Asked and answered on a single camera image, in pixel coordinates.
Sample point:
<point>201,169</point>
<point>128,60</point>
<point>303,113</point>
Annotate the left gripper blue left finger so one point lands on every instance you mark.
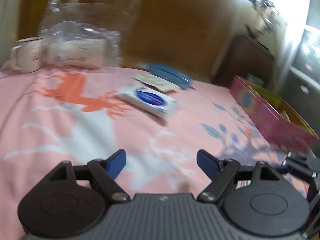
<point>110,167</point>

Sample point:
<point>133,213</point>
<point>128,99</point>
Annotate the cream enamel mug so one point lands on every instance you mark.
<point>26,55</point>

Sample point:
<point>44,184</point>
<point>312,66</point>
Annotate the pink printed tablecloth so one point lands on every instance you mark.
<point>67,113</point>

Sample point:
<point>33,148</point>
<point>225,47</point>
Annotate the beige paper packet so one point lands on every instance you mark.
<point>158,83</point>

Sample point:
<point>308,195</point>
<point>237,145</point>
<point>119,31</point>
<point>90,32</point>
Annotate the clear plastic bag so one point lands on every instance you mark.
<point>66,20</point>

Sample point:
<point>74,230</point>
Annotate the dark glass cabinet door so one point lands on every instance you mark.
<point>301,87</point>

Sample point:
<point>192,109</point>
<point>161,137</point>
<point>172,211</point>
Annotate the blue translucent glasses case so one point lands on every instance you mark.
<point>168,73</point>

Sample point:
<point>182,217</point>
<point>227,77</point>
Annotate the brown wooden headboard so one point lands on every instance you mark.
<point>185,34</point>

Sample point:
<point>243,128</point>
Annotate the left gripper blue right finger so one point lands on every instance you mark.
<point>217,169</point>

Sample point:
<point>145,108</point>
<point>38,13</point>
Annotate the white blue tissue pack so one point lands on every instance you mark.
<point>149,100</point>

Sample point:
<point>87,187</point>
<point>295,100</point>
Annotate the pink tin box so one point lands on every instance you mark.
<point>275,119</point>

